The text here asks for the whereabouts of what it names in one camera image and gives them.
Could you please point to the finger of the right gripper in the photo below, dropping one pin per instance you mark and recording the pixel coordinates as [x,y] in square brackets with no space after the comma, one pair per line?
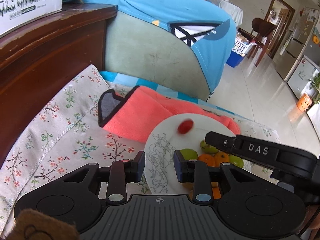
[224,143]

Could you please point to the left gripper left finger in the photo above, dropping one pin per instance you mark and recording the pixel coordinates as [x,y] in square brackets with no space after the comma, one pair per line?
[122,172]

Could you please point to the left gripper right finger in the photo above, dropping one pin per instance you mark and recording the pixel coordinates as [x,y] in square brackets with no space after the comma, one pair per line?
[197,173]

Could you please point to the red cherry tomato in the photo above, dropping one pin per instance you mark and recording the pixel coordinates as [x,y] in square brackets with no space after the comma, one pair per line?
[185,126]

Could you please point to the person right hand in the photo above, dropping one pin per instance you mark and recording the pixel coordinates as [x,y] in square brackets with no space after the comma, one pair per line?
[312,216]

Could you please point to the kiwi on plate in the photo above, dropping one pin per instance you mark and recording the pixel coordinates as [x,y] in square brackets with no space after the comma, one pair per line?
[188,186]

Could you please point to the white floral plate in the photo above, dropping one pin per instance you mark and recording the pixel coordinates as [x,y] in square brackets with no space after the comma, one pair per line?
[164,140]

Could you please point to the pink fleece cloth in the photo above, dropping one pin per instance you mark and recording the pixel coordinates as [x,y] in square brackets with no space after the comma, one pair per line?
[135,115]

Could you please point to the orange smiley bucket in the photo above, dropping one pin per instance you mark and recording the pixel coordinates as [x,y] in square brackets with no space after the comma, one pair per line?
[304,102]

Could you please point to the floral tablecloth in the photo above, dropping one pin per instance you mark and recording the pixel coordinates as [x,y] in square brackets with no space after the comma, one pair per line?
[65,135]

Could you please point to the blue plastic bin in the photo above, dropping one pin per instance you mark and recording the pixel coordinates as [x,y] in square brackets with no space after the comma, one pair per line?
[234,59]

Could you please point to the white plastic basket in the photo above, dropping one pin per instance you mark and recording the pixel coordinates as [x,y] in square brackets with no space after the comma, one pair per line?
[242,45]

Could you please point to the brown plush sleeve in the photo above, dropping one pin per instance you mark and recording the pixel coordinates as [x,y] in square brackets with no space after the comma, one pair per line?
[31,224]

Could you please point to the dark wooden chair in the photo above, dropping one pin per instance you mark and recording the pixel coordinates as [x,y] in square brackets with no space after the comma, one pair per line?
[264,32]

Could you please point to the silver refrigerator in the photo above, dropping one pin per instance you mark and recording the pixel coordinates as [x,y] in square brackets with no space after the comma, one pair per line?
[303,40]

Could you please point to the white milk carton box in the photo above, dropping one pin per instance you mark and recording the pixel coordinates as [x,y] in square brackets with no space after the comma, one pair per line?
[16,13]

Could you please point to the wooden door frame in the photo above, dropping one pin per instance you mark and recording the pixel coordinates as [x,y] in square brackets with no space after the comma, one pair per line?
[280,14]

